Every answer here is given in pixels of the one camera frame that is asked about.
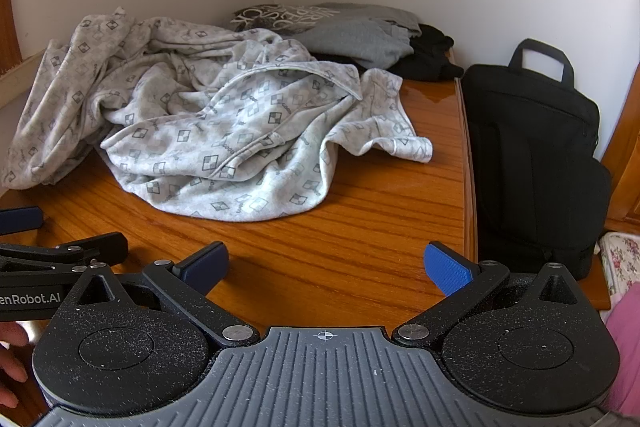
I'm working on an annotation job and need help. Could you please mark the pink cloth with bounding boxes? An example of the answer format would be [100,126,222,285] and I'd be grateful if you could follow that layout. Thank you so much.
[602,282,640,419]

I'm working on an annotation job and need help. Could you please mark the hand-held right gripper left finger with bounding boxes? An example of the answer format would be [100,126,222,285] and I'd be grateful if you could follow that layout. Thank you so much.
[75,241,261,349]

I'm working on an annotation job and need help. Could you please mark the floral cloth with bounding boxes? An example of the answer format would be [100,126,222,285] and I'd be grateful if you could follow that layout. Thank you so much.
[597,231,640,299]

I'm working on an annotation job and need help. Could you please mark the person's left hand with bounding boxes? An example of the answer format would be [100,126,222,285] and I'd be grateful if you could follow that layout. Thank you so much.
[0,321,30,408]

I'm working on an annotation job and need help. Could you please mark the light grey sweater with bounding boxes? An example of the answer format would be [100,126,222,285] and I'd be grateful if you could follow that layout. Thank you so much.
[290,18,417,68]

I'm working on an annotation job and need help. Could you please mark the black clothes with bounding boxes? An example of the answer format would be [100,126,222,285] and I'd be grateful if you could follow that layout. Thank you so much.
[312,23,466,82]

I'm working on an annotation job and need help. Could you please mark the white patterned garment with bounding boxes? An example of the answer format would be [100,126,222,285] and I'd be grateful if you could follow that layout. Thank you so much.
[0,6,434,223]

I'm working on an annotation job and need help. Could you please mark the black bag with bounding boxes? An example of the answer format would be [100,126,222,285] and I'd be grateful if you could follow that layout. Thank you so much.
[459,38,614,282]

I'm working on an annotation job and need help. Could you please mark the beige window sill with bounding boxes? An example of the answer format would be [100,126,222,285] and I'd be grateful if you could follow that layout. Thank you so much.
[0,49,49,108]

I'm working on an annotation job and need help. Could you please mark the wooden door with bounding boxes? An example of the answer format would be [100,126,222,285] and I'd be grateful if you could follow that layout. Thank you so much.
[600,67,640,234]

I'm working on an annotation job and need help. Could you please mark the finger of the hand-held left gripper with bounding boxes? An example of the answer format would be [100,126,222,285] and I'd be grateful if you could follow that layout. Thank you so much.
[55,232,129,266]
[0,206,44,236]

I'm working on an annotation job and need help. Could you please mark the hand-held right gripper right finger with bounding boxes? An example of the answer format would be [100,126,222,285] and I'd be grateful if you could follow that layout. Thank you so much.
[392,242,583,350]

